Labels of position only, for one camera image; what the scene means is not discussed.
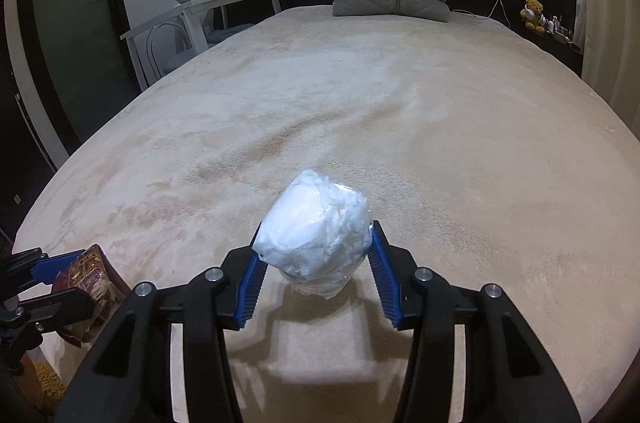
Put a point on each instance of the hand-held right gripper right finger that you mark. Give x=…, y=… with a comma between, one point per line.
x=385, y=283

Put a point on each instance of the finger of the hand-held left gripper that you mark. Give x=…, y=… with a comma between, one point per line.
x=50, y=265
x=60, y=303

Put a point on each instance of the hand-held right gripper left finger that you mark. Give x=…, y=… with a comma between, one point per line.
x=252, y=288

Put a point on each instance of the dark brown snack wrapper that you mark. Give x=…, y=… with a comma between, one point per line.
x=87, y=273

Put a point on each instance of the clear plastic bag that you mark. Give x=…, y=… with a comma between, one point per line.
x=310, y=228

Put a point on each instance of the frosted glass door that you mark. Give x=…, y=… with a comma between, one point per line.
x=75, y=28

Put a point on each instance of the grey pillow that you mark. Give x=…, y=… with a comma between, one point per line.
x=390, y=8

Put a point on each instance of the brown teddy bear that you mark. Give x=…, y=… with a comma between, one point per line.
x=533, y=15

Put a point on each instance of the small toiletry bottles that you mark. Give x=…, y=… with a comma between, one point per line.
x=559, y=30

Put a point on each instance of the cream curtain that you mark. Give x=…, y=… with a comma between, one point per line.
x=610, y=3

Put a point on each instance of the metal frame chair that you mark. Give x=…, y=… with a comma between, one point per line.
x=175, y=63

